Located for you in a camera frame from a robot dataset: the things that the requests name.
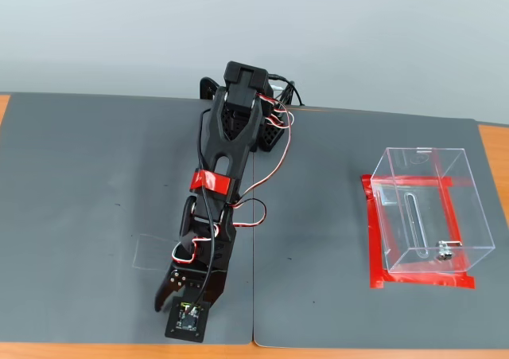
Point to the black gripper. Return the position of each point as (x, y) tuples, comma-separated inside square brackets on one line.
[(176, 278)]

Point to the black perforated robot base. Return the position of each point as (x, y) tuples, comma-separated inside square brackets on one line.
[(272, 136)]

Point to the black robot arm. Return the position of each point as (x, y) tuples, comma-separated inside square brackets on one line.
[(228, 152)]

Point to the red tape on arm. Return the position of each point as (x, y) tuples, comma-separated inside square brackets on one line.
[(210, 182)]

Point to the transparent acrylic box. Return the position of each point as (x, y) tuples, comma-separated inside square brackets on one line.
[(433, 215)]

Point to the grey table mat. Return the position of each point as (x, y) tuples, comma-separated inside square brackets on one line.
[(326, 235), (79, 200)]

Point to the black table clamp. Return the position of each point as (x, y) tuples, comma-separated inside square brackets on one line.
[(207, 86)]

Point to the black wrist camera board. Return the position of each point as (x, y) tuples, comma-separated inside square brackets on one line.
[(187, 323)]

